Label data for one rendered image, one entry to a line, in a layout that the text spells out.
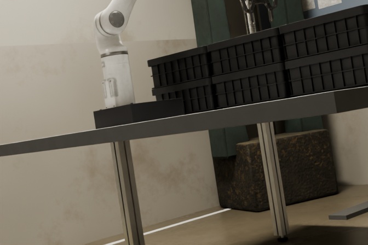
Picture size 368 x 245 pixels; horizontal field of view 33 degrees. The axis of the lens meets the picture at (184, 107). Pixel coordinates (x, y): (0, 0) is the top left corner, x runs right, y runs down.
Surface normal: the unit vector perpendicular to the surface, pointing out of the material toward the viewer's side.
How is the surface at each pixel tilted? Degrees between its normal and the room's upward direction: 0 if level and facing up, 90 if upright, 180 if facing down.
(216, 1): 90
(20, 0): 90
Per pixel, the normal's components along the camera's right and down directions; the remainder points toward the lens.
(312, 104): -0.74, 0.10
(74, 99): 0.65, -0.11
